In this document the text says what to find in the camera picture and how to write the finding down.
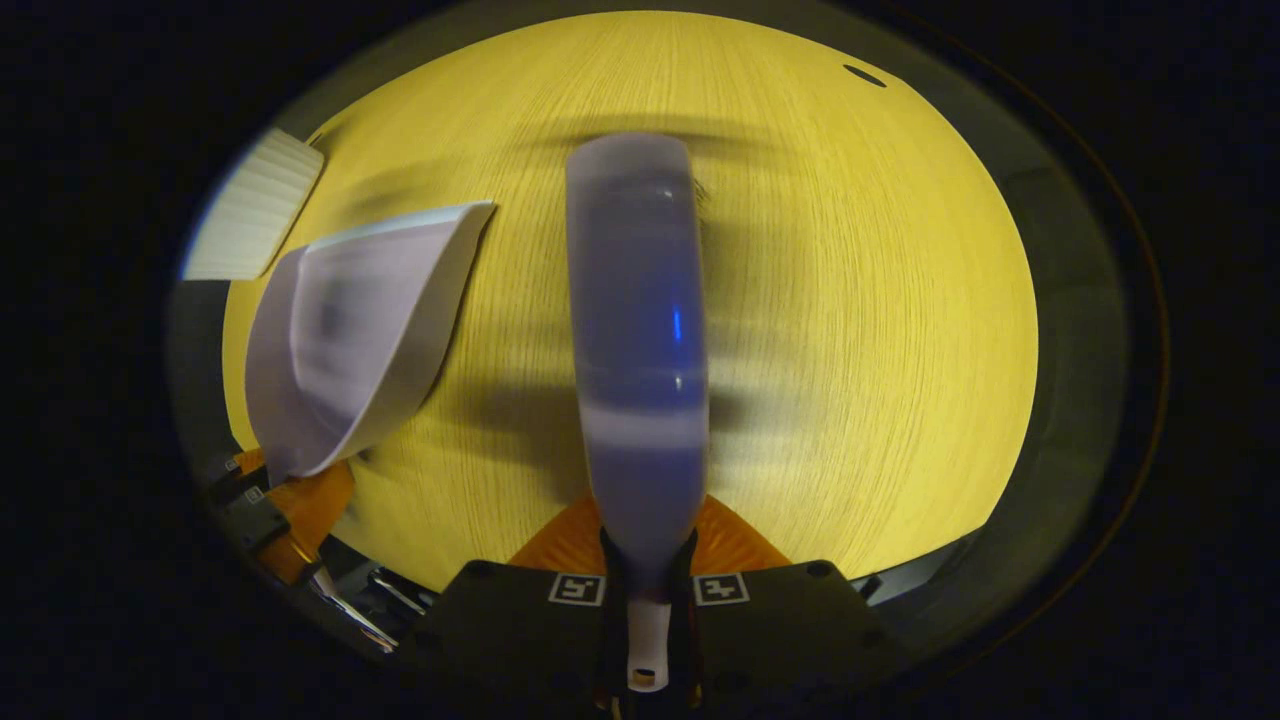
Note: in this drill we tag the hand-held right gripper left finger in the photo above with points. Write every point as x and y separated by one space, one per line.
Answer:
500 630

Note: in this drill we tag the small grey broom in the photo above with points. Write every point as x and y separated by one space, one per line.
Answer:
635 330

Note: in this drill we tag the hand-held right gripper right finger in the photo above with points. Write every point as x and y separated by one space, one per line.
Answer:
780 630

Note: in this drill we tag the white garbage bin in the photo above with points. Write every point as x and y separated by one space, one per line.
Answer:
255 210

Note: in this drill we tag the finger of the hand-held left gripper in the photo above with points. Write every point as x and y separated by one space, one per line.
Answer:
255 520
245 463

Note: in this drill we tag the grey plastic dustpan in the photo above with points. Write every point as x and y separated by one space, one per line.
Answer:
350 330

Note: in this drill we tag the dark oval desk grommet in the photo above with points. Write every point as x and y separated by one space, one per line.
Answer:
865 76

